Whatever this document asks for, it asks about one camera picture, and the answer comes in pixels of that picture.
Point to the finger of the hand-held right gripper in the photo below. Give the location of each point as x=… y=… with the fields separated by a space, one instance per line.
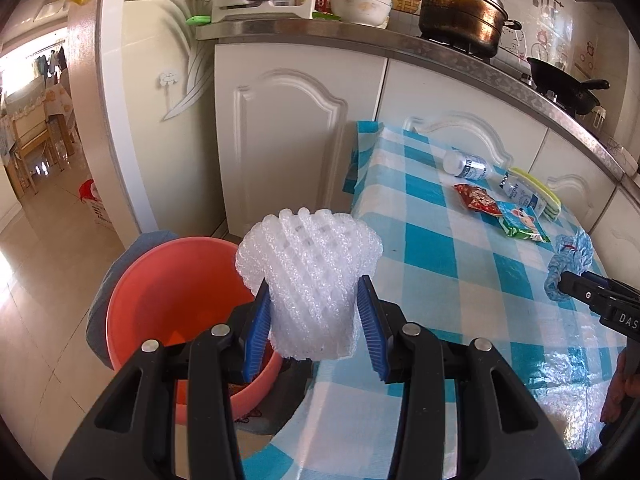
x=620 y=286
x=582 y=290

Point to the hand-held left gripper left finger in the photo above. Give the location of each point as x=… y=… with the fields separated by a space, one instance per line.
x=257 y=335

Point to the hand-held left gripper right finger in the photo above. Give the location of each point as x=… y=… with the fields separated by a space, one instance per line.
x=371 y=335

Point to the blue plastic bag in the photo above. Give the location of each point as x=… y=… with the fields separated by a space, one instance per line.
x=570 y=255

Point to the white foam fruit net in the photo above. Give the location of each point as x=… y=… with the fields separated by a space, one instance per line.
x=310 y=270

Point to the blue green snack packet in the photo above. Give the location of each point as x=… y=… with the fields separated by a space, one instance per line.
x=522 y=222

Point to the yellow green scouring sponge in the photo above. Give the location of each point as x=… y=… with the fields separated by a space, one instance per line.
x=547 y=197

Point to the red plastic basin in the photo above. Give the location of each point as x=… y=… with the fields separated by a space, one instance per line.
x=165 y=290

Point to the white plastic bottle blue label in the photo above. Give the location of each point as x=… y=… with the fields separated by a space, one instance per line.
x=475 y=165

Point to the person's right hand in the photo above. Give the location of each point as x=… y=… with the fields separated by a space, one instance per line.
x=622 y=385

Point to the white cabinet door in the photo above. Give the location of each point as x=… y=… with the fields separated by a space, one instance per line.
x=300 y=160
x=620 y=220
x=575 y=160
x=425 y=90

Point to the wet wipes pack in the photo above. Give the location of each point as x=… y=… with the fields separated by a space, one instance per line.
x=522 y=192

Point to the white patterned bowl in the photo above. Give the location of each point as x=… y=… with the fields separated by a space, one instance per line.
x=625 y=155

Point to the red snack packet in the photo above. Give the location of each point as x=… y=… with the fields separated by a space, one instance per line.
x=477 y=199

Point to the grey blue stool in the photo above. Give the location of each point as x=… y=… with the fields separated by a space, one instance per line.
x=100 y=310

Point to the red white basket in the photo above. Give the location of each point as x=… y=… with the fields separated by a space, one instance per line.
x=97 y=205

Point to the black wok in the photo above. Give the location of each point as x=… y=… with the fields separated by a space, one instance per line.
x=560 y=82

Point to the gas stove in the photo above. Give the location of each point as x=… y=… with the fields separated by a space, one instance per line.
x=505 y=67

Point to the white flower print refrigerator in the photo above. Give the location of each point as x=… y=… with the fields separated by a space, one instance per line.
x=150 y=60

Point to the brass steamer pot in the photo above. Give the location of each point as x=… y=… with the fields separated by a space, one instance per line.
x=460 y=15

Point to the steel kitchen countertop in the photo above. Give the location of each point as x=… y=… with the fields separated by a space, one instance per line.
x=300 y=32

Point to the wooden chair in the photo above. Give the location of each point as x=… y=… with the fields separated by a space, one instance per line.
x=30 y=130

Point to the green plastic clip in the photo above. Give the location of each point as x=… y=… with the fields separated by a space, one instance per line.
x=199 y=20

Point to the white ceramic bowl stack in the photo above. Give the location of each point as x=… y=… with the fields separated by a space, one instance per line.
x=360 y=7

